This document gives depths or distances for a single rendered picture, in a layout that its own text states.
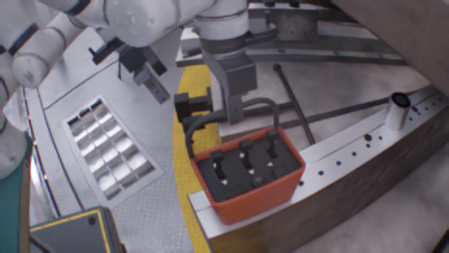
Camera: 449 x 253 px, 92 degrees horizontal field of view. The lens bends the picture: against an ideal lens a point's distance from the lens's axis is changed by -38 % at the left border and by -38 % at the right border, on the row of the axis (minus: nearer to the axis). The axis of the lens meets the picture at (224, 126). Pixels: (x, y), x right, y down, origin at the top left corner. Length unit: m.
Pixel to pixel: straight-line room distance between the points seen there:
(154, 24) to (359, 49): 1.71
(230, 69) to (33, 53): 0.38
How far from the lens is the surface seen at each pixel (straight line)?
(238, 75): 0.49
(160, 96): 0.68
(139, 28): 0.35
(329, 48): 1.89
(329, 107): 1.53
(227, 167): 0.65
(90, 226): 1.26
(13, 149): 0.87
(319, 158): 0.80
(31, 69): 0.59
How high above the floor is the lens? 1.30
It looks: 44 degrees down
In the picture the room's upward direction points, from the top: 8 degrees counter-clockwise
